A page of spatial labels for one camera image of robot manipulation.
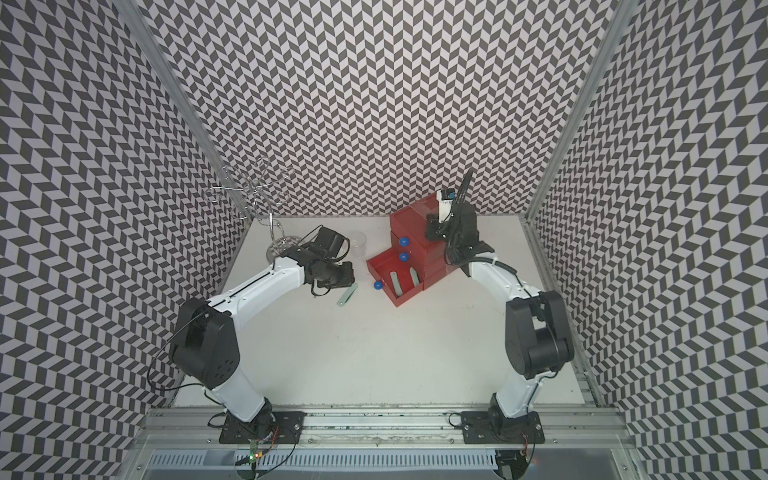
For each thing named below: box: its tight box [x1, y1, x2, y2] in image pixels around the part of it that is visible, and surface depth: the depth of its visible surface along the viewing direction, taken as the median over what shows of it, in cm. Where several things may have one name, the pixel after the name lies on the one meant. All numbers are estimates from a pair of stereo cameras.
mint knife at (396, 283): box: [390, 271, 403, 297], surface depth 101 cm
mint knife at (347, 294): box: [336, 282, 359, 307], surface depth 98 cm
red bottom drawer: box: [366, 247, 425, 307], surface depth 102 cm
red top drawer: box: [390, 196, 447, 250], surface depth 92 cm
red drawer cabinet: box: [367, 194, 453, 307], surface depth 94 cm
